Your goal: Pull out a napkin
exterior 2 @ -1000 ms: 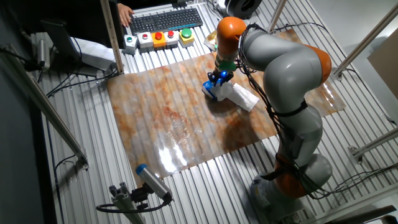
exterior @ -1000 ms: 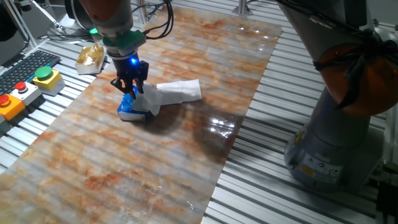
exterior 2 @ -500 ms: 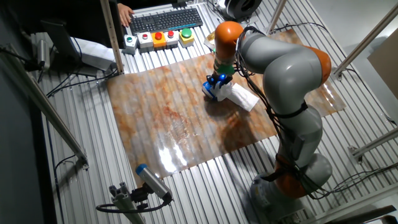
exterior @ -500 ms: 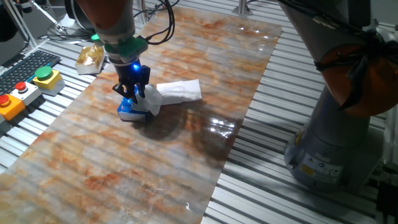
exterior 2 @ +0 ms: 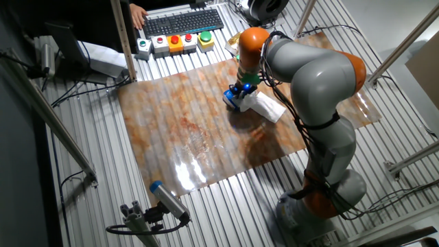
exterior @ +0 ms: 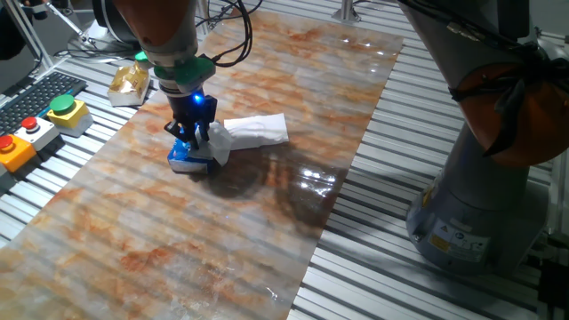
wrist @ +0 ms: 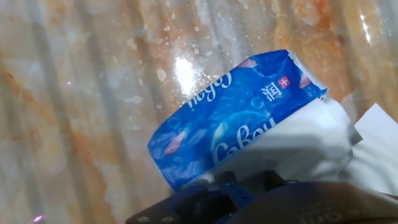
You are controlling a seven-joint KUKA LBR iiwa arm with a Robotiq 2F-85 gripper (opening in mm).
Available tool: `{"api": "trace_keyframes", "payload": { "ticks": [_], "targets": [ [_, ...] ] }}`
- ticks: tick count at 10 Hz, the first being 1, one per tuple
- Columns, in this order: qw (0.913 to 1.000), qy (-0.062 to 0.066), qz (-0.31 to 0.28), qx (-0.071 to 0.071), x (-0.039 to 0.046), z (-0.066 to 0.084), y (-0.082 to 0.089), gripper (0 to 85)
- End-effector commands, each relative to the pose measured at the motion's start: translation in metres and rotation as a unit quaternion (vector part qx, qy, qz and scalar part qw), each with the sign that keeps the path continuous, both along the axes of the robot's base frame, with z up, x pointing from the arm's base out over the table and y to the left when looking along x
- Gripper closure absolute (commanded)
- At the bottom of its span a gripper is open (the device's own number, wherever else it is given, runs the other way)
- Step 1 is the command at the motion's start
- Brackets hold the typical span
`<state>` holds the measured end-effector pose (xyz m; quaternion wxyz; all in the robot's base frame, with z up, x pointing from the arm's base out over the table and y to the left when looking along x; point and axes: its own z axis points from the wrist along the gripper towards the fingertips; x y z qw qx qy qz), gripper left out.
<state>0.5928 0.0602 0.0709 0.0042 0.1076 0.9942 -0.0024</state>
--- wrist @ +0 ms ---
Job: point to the flat white napkin sheet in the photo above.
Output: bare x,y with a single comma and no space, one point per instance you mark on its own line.
376,149

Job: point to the blue tissue pack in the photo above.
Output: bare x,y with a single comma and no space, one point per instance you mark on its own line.
224,118

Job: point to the white napkin sticking from pack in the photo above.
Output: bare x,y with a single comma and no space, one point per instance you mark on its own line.
304,143

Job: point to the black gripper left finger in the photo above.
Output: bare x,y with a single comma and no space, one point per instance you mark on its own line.
199,205

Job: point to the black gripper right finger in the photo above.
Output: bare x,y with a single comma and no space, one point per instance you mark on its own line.
273,178

